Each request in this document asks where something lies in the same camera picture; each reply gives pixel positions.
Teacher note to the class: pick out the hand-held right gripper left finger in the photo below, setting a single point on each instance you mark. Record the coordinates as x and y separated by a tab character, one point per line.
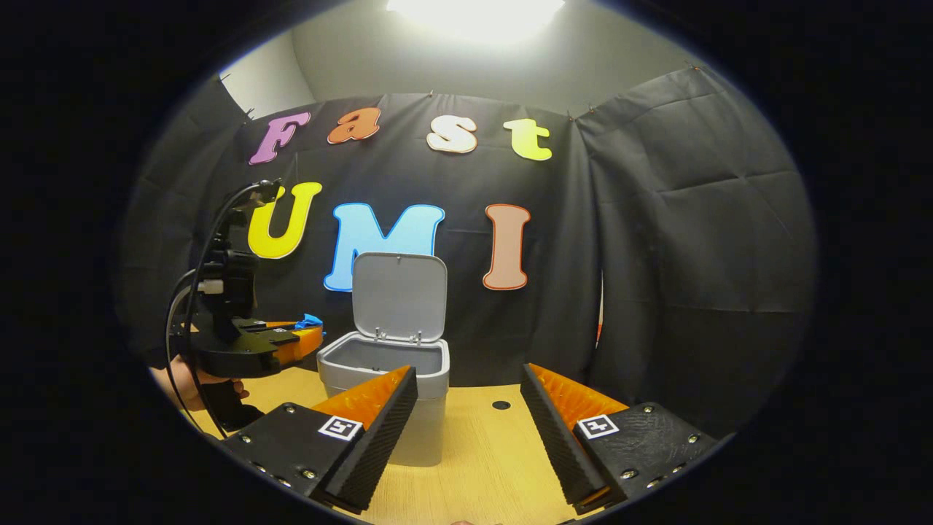
375	445

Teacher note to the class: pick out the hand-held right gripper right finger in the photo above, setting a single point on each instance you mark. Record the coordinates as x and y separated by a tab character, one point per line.
557	445

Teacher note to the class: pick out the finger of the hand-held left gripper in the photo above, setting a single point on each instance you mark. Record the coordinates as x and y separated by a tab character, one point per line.
255	325
302	346

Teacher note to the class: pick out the white desktop garbage bin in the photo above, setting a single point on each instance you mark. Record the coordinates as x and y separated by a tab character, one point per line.
401	299

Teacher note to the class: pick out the black backdrop cloth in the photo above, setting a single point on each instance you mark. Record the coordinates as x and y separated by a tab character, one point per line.
692	255

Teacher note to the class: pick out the large ceiling light panel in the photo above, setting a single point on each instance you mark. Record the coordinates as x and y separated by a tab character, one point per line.
474	18

